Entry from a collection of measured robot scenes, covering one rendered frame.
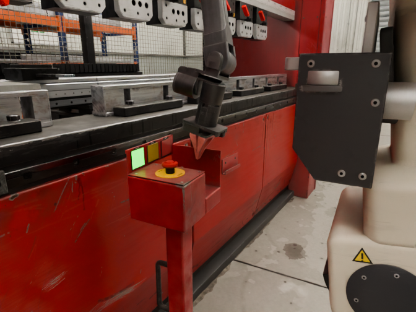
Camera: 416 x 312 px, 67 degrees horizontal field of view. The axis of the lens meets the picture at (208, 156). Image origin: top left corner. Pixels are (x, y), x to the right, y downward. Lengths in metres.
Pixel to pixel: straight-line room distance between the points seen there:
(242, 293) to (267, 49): 1.76
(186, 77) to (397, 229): 0.54
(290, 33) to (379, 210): 2.14
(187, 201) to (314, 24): 1.96
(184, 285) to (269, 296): 0.74
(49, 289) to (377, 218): 0.76
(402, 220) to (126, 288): 0.88
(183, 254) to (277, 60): 1.92
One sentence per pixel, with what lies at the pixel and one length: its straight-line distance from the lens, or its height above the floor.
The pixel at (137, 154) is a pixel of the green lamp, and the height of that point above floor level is 0.82.
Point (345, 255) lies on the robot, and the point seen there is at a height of 0.77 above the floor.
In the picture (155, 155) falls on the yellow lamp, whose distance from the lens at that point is 0.85.
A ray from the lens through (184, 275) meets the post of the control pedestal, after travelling 0.92.
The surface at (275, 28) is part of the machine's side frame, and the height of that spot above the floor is 1.29.
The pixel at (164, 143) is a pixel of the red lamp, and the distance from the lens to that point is 0.87.
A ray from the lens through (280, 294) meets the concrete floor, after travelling 1.64.
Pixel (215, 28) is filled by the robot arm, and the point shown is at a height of 1.11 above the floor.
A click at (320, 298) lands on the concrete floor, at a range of 1.67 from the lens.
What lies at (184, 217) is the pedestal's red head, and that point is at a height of 0.70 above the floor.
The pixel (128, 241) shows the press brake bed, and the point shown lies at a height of 0.50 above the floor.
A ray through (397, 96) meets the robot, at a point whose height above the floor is 1.00.
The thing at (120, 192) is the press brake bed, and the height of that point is 0.67.
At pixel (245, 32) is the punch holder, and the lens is 1.77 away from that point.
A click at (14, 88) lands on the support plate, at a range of 0.61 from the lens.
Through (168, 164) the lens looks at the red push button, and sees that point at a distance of 0.74.
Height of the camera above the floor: 1.03
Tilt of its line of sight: 16 degrees down
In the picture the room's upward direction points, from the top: straight up
